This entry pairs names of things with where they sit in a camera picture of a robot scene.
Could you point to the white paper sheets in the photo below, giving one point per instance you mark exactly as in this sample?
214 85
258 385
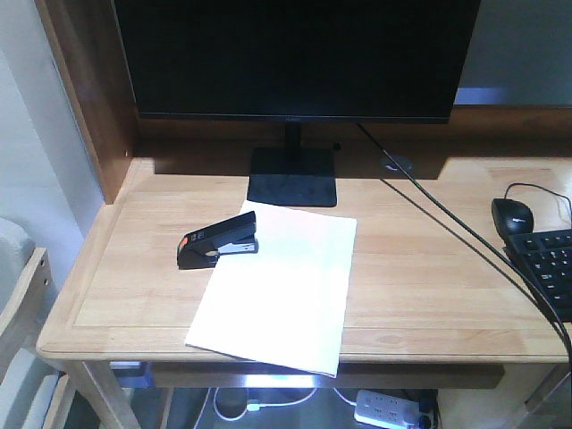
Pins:
284 305

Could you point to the black orange stapler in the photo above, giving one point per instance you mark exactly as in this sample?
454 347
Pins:
204 247

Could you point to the wooden desk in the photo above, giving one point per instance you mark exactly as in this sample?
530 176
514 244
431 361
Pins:
424 304

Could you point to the black computer monitor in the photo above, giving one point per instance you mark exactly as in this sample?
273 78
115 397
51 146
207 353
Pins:
296 62

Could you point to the white power strip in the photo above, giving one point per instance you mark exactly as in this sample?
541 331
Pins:
386 411

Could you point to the black computer mouse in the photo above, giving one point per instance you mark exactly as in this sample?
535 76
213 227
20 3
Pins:
512 217

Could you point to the black keyboard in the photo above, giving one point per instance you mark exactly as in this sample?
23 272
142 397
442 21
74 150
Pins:
545 257

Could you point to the grey cushioned wooden chair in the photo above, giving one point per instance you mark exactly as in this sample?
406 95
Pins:
35 392

